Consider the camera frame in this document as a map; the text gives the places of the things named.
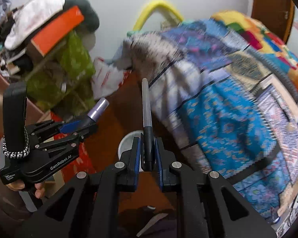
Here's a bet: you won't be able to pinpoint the person's left hand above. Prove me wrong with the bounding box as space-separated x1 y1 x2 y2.
6 180 45 199

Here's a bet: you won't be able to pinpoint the green leaf-pattern storage bag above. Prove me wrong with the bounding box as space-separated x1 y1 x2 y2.
26 31 95 115

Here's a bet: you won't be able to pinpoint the black marker pen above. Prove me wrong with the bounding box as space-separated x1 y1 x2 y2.
141 78 154 171

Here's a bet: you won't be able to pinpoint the white plastic shopping bag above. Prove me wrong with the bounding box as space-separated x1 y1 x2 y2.
91 58 131 100

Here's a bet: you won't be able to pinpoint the white cloth bundle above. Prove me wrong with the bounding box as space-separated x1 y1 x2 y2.
4 0 65 51

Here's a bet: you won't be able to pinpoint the brown wooden door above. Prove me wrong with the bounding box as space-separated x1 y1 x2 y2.
251 0 295 43

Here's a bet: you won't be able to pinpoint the purple cosmetic tube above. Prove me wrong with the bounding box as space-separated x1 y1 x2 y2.
79 97 109 128

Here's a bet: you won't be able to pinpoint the colourful patchwork blanket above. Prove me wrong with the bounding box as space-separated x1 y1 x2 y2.
212 10 298 90

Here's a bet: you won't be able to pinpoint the yellow foam bed rail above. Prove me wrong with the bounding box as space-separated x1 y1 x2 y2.
132 0 185 31

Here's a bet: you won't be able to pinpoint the blue patterned bed quilt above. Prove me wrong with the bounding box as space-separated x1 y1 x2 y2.
113 19 298 223

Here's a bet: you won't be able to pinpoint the person's dark trouser legs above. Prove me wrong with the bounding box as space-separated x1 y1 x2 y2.
116 206 177 237

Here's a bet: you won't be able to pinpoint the orange box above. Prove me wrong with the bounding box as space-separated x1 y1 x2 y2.
27 5 84 57

